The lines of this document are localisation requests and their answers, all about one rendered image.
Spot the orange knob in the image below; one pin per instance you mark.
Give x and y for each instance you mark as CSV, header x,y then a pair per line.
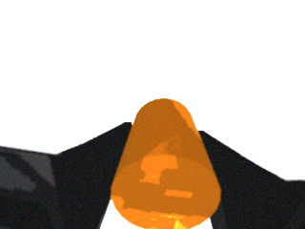
x,y
165,179

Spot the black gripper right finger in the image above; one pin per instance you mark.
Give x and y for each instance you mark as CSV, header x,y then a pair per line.
x,y
251,196

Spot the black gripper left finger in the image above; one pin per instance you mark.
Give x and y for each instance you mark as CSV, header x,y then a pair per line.
x,y
74,185

